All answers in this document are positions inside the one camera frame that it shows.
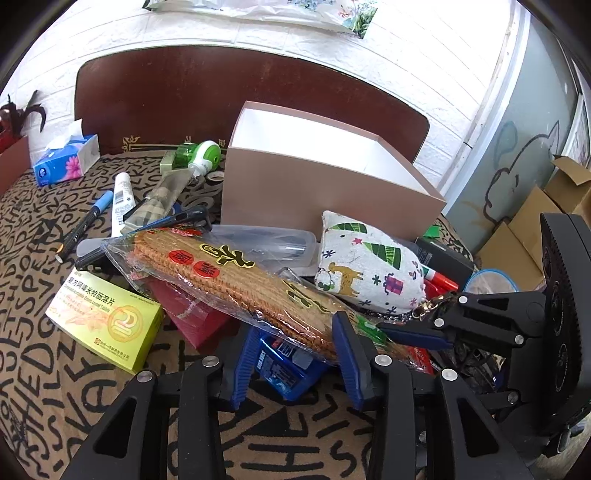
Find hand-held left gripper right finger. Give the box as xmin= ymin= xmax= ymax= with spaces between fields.
xmin=331 ymin=311 xmax=541 ymax=480

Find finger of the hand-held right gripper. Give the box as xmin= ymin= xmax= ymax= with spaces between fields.
xmin=378 ymin=320 xmax=550 ymax=418
xmin=431 ymin=290 xmax=548 ymax=324

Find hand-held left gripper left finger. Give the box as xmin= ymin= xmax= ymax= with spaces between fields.
xmin=60 ymin=323 xmax=265 ymax=480

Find christmas print fabric pouch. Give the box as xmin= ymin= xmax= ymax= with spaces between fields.
xmin=315 ymin=211 xmax=451 ymax=321

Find woven insoles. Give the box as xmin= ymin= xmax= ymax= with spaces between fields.
xmin=100 ymin=224 xmax=416 ymax=370

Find pink-brown cardboard box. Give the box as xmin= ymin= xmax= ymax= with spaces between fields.
xmin=220 ymin=100 xmax=448 ymax=241

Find blue-rimmed mesh sieve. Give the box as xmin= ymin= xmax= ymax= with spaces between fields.
xmin=464 ymin=269 xmax=520 ymax=296

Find blue glossy packet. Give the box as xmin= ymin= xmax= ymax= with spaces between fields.
xmin=256 ymin=335 xmax=326 ymax=401

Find red marker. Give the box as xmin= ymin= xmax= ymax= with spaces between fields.
xmin=420 ymin=265 xmax=460 ymax=292

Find dark red box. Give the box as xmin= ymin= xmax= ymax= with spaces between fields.
xmin=148 ymin=279 xmax=241 ymax=352

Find black box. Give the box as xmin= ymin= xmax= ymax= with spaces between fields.
xmin=414 ymin=236 xmax=476 ymax=278

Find flattened cardboard box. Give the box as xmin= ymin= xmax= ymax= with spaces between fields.
xmin=475 ymin=185 xmax=555 ymax=291

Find clear plastic case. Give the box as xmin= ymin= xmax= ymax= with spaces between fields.
xmin=76 ymin=224 xmax=319 ymax=278

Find yellow-green medicine box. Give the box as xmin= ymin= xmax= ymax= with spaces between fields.
xmin=45 ymin=272 xmax=165 ymax=374

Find grey scissors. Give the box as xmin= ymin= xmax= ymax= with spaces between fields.
xmin=178 ymin=182 xmax=225 ymax=215

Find plaid fabric pouch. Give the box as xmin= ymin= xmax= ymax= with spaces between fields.
xmin=124 ymin=167 xmax=197 ymax=232

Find white tube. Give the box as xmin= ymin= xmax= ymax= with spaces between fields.
xmin=110 ymin=173 xmax=136 ymax=238

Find green mosquito repellent device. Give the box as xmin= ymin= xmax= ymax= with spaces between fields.
xmin=175 ymin=139 xmax=221 ymax=178

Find blue marker pen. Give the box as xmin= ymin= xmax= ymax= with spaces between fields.
xmin=55 ymin=190 xmax=115 ymax=264

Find blue tissue box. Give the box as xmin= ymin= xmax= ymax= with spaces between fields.
xmin=33 ymin=119 xmax=101 ymax=188

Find dark brown headboard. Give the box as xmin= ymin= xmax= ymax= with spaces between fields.
xmin=74 ymin=45 xmax=430 ymax=162

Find dark feather plant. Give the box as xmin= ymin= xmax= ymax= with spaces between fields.
xmin=0 ymin=90 xmax=48 ymax=139

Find floral plastic bag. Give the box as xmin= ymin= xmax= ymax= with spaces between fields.
xmin=141 ymin=0 xmax=379 ymax=39

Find black tangled cables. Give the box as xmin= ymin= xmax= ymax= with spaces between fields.
xmin=450 ymin=342 xmax=504 ymax=393

